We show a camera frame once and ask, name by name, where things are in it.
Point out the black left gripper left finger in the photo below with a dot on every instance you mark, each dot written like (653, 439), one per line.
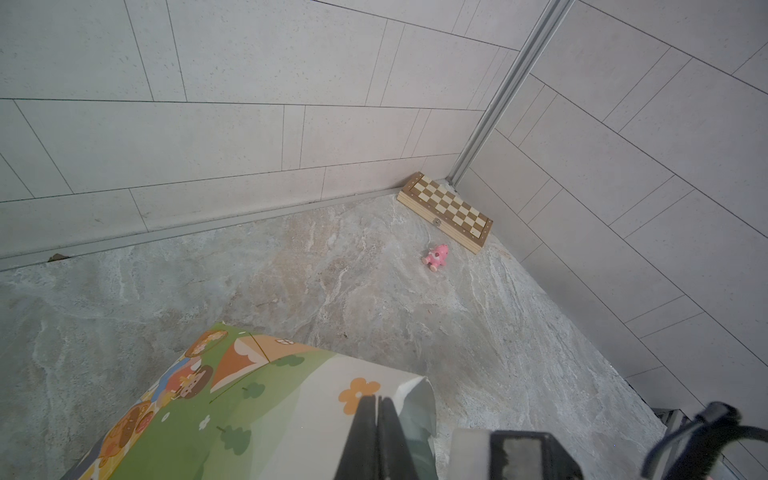
(359, 459)

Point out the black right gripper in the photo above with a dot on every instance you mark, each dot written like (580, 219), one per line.
(527, 455)

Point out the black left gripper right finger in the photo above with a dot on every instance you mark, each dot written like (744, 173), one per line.
(395, 461)

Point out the illustrated white paper bag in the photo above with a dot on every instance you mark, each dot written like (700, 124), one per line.
(241, 405)

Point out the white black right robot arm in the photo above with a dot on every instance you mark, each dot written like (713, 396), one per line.
(706, 436)

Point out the pink pig toy on table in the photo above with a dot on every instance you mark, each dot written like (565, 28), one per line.
(436, 257)

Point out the wooden folding chessboard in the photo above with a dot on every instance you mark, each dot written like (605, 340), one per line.
(448, 212)

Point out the metal corner strip right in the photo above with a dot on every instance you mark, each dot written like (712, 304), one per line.
(537, 41)

